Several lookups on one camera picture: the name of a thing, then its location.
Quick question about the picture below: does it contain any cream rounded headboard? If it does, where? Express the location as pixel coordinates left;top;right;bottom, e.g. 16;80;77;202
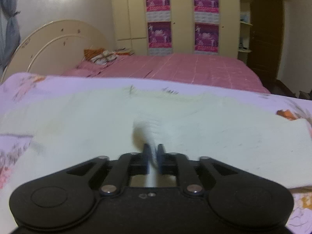
1;19;109;83

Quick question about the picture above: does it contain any lower right magenta poster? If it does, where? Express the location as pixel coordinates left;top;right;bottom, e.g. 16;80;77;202
194;23;219;55

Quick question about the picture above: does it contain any floral lilac bed sheet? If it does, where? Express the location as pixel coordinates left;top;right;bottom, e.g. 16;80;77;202
1;73;311;233

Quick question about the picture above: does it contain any orange white patterned pillow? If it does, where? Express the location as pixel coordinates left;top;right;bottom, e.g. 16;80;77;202
83;48;134;65

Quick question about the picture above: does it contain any lower left magenta poster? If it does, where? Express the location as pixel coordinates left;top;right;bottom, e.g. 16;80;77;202
148;22;172;56

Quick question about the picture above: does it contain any upper left magenta poster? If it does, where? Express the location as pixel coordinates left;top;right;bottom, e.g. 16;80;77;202
145;0;171;23

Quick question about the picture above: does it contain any pink checked bedspread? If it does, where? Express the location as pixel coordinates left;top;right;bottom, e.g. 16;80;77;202
63;53;269;94

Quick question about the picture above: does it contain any dark wooden door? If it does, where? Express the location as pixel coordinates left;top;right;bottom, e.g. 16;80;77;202
247;0;284;85

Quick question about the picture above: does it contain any upper right magenta poster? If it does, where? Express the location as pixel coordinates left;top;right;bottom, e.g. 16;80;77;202
194;0;219;25

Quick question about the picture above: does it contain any cream corner shelf unit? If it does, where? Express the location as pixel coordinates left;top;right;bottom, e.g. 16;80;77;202
238;0;253;64

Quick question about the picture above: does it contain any cream wardrobe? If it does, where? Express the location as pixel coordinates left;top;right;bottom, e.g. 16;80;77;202
112;0;240;58

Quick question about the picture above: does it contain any grey curtain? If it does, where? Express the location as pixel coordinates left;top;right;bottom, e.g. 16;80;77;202
1;0;21;70

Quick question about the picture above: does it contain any magenta poster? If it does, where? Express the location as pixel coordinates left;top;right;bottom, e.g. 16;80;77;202
194;23;219;55
194;0;219;25
145;0;171;23
148;22;172;56

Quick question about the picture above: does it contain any pale green small cloth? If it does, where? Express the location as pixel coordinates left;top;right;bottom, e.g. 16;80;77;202
1;87;311;233

